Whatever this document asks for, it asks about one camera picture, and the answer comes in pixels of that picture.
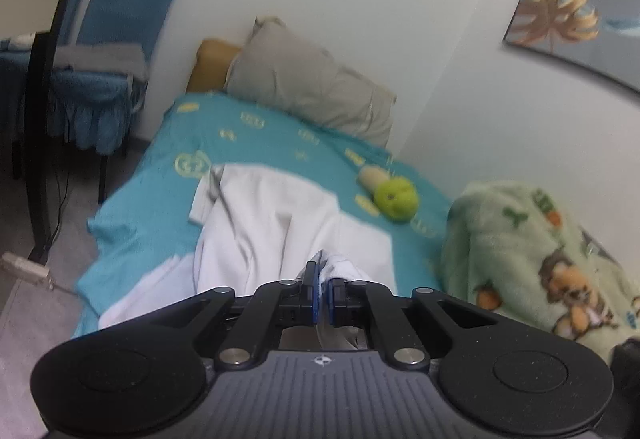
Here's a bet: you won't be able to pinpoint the mustard yellow pillow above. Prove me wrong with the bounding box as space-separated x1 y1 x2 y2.
186 38 242 93

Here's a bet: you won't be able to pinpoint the black desk frame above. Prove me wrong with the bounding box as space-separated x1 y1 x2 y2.
21 0 68 265

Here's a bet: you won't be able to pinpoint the white power strip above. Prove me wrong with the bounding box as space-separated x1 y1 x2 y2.
1 251 54 291

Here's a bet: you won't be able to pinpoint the grey pillow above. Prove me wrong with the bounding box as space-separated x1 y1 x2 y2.
224 16 396 147

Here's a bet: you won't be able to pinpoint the green cartoon fleece blanket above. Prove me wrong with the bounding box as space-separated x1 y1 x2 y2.
436 181 639 361

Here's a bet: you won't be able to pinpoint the teal patterned bedsheet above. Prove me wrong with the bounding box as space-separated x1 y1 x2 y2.
75 92 451 336

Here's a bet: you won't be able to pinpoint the white trousers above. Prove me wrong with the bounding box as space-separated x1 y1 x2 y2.
99 164 396 329

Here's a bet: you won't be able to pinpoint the grey folded cloth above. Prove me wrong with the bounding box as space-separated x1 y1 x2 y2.
53 43 149 81

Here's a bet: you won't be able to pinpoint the blue covered chair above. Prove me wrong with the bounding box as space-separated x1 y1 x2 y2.
47 0 174 160

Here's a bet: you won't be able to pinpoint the green plush toy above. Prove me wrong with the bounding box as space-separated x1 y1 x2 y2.
358 165 420 222

